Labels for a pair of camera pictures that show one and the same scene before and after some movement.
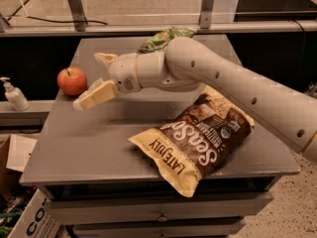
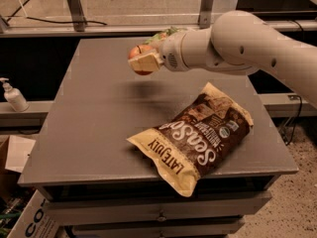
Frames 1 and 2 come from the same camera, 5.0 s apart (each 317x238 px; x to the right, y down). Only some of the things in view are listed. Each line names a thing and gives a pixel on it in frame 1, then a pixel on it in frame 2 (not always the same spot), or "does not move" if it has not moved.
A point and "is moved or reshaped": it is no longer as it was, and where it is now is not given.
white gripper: (124, 71) to (169, 54)
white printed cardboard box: (37, 221) does not move
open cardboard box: (14, 151) does not move
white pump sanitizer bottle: (15, 96) does not move
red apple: (71, 80) is moved or reshaped
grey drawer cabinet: (99, 184) does not move
